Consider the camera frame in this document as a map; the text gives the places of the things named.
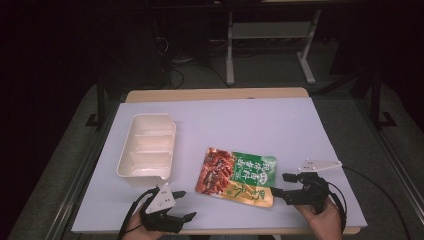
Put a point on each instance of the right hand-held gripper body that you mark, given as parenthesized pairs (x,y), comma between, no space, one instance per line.
(311,190)

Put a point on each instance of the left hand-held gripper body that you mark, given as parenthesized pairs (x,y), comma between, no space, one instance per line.
(159,200)

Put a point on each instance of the green and red snack packet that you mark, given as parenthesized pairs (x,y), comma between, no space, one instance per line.
(235,176)

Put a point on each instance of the white plastic divided container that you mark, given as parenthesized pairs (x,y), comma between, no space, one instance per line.
(146,150)

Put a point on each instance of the person's right hand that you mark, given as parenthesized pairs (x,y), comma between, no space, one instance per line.
(325,223)

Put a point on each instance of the person's left hand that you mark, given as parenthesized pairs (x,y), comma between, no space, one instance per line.
(135,230)

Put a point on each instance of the white table mat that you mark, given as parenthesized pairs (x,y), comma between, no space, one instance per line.
(240,123)

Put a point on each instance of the black metal stand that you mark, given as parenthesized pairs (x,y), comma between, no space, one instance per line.
(100,106)
(376,100)

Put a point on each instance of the metal frame rail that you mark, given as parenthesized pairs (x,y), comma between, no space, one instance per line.
(80,173)
(393,156)

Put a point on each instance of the white metal desk frame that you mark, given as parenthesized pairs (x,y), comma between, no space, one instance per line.
(268,30)

